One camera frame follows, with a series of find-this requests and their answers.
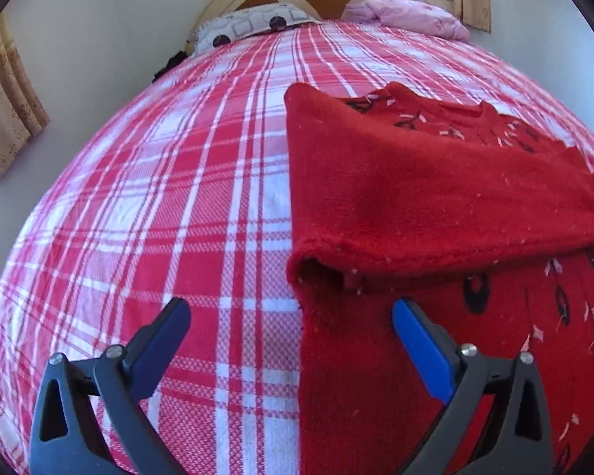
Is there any long yellow floral curtain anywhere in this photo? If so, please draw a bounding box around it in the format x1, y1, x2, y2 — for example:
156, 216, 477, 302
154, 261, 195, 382
0, 12, 51, 183

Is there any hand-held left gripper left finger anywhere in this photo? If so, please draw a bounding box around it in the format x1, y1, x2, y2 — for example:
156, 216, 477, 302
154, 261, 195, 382
30, 297, 193, 475

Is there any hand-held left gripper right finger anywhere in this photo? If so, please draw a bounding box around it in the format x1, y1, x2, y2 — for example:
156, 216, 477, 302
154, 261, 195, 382
392, 298, 555, 475

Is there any grey patterned pillow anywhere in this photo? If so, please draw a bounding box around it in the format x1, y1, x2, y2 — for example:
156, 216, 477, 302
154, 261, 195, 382
190, 2, 322, 54

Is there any pink floral pillow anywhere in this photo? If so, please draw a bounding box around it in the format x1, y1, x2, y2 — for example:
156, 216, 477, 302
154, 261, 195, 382
344, 0, 471, 43

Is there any red plaid bed sheet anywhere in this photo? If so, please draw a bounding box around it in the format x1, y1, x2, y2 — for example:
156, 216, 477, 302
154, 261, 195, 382
0, 19, 594, 475

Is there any black cloth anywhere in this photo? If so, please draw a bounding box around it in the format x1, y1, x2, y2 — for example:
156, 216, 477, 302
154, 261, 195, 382
152, 51, 186, 82

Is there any red beaded sweater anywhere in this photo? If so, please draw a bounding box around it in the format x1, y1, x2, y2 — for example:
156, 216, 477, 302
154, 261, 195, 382
284, 82, 594, 475

